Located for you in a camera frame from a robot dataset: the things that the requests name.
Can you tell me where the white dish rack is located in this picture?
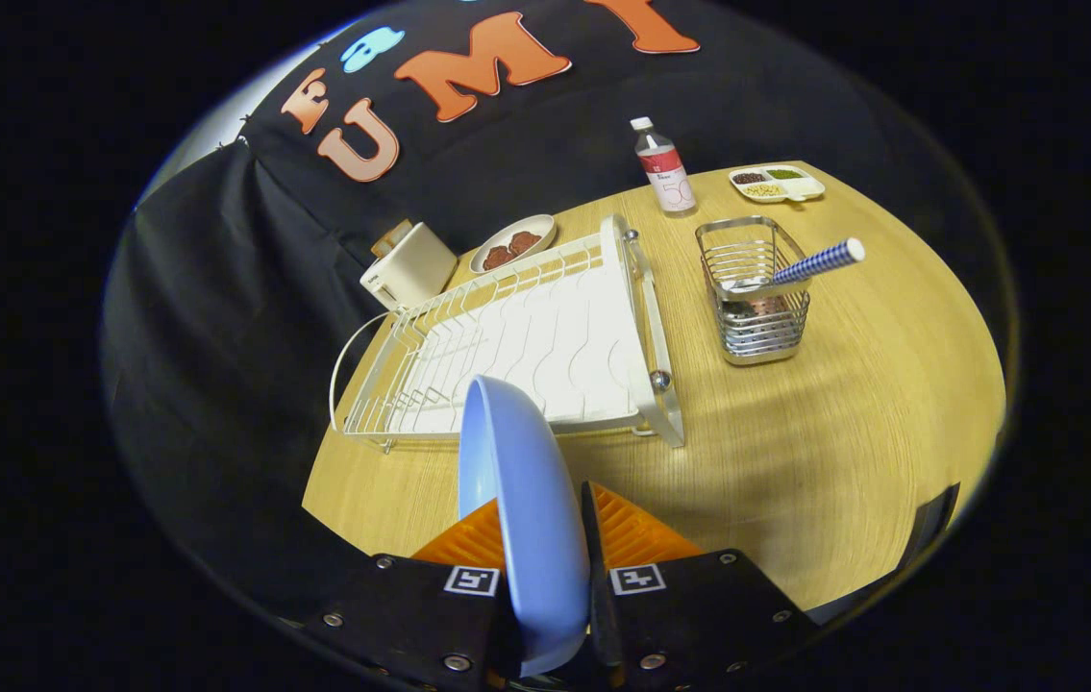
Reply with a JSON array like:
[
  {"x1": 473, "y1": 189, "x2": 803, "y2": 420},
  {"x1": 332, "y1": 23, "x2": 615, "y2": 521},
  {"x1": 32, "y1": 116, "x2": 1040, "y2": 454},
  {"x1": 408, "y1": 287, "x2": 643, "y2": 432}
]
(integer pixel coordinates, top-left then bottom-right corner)
[{"x1": 329, "y1": 213, "x2": 686, "y2": 455}]

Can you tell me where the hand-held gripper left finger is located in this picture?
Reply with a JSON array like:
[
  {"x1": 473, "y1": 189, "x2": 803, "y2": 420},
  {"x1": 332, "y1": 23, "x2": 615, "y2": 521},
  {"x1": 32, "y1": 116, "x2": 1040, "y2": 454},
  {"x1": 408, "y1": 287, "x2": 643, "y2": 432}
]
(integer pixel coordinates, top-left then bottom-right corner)
[{"x1": 300, "y1": 498, "x2": 522, "y2": 692}]

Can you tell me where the spoon with checkered blue handle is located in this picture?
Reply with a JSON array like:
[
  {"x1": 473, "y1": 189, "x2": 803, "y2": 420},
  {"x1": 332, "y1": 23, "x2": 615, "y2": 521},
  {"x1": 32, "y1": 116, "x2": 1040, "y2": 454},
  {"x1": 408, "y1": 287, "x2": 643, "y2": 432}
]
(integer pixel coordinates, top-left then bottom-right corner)
[{"x1": 723, "y1": 237, "x2": 866, "y2": 294}]

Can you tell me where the beige oval plate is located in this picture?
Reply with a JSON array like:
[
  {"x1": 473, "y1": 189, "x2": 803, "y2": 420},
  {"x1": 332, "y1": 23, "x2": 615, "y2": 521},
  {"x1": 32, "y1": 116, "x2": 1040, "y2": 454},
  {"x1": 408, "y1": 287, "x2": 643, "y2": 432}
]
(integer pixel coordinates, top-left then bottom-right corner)
[{"x1": 470, "y1": 213, "x2": 558, "y2": 275}]

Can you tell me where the brown bread slice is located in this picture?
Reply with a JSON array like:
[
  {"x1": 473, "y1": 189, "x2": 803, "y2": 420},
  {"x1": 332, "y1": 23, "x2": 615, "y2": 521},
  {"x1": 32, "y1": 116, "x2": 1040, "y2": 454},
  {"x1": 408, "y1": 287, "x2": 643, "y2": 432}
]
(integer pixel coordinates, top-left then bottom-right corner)
[{"x1": 371, "y1": 219, "x2": 413, "y2": 259}]

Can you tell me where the black backdrop cloth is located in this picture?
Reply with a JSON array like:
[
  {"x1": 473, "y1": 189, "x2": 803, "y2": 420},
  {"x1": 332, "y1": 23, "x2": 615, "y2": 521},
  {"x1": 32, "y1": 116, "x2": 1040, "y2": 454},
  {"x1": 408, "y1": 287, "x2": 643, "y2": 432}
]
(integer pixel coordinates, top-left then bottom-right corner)
[{"x1": 103, "y1": 0, "x2": 1017, "y2": 635}]

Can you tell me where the blue plate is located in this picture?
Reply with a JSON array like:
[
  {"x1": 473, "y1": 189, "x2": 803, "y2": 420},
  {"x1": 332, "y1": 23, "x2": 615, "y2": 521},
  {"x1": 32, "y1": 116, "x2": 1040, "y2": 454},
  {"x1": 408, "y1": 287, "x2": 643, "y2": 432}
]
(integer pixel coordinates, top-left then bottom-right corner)
[{"x1": 458, "y1": 375, "x2": 592, "y2": 678}]

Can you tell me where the white toaster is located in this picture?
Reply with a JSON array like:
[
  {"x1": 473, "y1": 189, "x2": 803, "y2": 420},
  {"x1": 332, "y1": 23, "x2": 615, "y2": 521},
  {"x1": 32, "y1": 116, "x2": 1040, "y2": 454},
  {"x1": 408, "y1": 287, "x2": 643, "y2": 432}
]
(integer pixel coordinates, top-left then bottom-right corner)
[{"x1": 360, "y1": 222, "x2": 459, "y2": 310}]

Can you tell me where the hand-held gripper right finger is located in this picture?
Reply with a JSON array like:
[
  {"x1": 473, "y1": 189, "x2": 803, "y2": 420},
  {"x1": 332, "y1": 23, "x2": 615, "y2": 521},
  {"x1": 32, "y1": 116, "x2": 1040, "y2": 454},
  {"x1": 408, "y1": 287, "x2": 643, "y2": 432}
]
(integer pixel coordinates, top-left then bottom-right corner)
[{"x1": 581, "y1": 481, "x2": 820, "y2": 692}]

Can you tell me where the metal wire basket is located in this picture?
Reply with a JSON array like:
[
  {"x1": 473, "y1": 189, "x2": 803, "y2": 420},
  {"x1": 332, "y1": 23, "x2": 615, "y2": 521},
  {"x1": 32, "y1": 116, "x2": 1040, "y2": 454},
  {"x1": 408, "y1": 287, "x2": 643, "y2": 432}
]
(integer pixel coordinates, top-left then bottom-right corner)
[{"x1": 695, "y1": 215, "x2": 811, "y2": 367}]

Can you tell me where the clear bottle with red label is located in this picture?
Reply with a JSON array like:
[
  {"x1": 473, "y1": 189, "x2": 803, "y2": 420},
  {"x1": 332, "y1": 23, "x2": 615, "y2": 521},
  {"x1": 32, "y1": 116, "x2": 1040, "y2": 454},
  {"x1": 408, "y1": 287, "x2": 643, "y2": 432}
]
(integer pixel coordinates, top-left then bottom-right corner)
[{"x1": 631, "y1": 116, "x2": 698, "y2": 218}]

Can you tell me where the white divided dish with beans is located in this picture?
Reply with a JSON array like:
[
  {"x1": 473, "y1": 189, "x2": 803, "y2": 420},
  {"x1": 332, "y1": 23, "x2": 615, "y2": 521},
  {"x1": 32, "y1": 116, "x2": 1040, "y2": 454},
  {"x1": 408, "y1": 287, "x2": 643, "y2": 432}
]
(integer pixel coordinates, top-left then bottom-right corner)
[{"x1": 729, "y1": 165, "x2": 826, "y2": 205}]

